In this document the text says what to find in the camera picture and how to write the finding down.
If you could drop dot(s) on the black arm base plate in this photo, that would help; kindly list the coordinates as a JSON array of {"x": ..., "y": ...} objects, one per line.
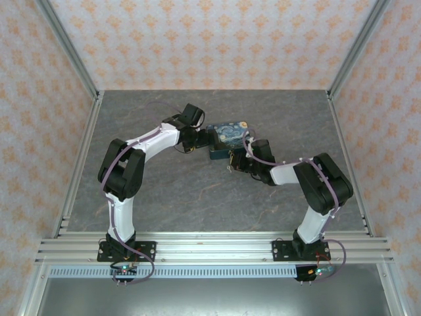
[
  {"x": 281, "y": 250},
  {"x": 148, "y": 250}
]

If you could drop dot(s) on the aluminium frame post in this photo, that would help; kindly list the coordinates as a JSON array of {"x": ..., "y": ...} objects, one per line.
[
  {"x": 70, "y": 49},
  {"x": 356, "y": 49}
]

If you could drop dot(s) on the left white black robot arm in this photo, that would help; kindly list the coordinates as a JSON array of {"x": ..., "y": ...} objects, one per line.
[{"x": 120, "y": 217}]

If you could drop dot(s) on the aluminium side rail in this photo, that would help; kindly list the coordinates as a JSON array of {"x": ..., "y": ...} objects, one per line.
[
  {"x": 80, "y": 158},
  {"x": 348, "y": 158}
]

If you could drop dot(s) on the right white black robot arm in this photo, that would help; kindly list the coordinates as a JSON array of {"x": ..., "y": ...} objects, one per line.
[{"x": 312, "y": 227}]

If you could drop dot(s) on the circuit board with lights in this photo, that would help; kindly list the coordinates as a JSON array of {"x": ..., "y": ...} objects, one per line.
[
  {"x": 317, "y": 271},
  {"x": 125, "y": 270}
]

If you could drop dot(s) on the starry night painted tin box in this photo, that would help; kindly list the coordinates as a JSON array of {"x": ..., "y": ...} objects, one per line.
[{"x": 228, "y": 135}]

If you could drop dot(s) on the grey metal sheet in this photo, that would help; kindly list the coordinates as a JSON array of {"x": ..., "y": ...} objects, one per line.
[{"x": 213, "y": 298}]

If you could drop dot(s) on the aluminium cross rail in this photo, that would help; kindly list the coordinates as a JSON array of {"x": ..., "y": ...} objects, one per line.
[{"x": 213, "y": 250}]

